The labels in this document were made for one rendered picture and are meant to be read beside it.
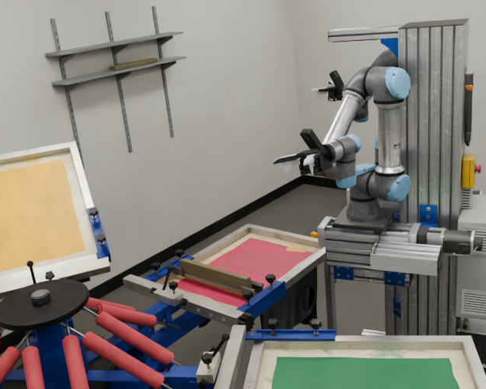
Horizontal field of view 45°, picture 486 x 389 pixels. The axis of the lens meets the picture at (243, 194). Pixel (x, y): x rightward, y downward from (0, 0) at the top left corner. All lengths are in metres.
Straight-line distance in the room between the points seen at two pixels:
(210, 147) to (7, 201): 2.82
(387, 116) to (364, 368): 0.94
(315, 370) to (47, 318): 0.93
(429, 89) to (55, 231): 1.81
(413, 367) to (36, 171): 2.06
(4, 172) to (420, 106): 2.06
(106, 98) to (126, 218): 1.00
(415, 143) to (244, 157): 3.54
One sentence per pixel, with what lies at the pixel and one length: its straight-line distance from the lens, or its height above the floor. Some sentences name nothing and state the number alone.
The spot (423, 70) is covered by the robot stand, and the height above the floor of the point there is 1.86.
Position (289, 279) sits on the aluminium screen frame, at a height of 0.99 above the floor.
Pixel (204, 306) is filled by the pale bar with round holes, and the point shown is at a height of 1.04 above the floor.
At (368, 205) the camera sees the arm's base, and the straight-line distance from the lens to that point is 2.52.
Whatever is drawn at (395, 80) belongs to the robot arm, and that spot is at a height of 1.86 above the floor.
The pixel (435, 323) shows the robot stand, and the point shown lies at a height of 0.68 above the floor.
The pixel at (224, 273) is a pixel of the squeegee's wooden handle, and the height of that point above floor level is 1.06.
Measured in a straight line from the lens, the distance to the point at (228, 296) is 2.64.
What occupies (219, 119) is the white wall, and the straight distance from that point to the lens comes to 5.61.
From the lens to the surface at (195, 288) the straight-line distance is 2.75.
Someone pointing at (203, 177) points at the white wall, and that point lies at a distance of 5.51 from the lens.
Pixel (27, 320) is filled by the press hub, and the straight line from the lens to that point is 2.02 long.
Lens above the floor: 2.25
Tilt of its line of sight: 20 degrees down
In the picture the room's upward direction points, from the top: 6 degrees counter-clockwise
